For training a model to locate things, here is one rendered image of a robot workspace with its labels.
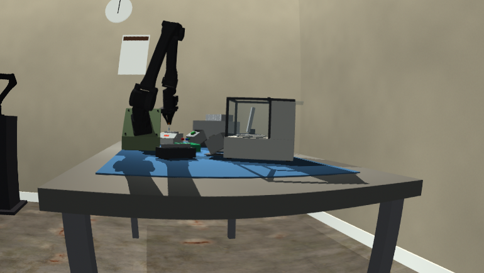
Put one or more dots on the green tube rack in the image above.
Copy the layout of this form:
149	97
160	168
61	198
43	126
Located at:
197	146

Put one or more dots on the blue bench mat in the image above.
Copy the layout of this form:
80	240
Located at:
144	163

